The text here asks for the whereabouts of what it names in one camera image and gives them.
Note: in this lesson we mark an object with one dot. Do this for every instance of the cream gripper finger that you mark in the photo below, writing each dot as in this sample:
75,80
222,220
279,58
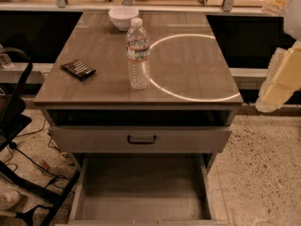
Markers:
277,7
282,80

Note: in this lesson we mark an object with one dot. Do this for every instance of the clear plastic water bottle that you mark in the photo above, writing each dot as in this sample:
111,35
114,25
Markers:
138,47

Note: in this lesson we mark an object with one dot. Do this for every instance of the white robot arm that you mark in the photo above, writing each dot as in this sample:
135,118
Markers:
292,24

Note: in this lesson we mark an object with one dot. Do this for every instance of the white ceramic bowl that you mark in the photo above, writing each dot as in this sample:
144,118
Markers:
121,16

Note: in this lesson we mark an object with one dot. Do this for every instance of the grey wooden drawer cabinet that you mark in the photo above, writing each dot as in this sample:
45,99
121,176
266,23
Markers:
190,81

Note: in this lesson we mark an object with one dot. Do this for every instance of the open bottom drawer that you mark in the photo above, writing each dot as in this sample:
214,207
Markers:
143,190

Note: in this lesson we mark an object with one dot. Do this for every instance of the white shoe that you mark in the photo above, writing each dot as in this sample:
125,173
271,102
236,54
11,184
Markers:
9,199

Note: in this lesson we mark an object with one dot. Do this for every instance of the black drawer handle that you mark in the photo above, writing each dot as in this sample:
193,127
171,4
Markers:
141,140

